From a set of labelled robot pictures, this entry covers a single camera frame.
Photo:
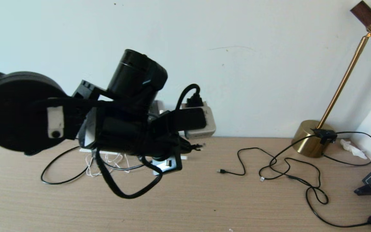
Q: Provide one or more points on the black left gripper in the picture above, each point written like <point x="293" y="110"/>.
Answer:
<point x="127" y="138"/>

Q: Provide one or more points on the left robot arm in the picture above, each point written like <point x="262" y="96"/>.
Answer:
<point x="18" y="112"/>

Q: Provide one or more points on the white router with antennas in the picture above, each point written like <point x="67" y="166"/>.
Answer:
<point x="87" y="150"/>

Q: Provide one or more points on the gold desk lamp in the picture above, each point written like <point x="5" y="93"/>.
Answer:
<point x="308" y="138"/>

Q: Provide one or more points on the crumpled white tissue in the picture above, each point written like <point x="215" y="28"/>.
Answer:
<point x="353" y="149"/>

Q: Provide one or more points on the grey wall socket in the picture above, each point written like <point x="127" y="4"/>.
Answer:
<point x="155" y="108"/>

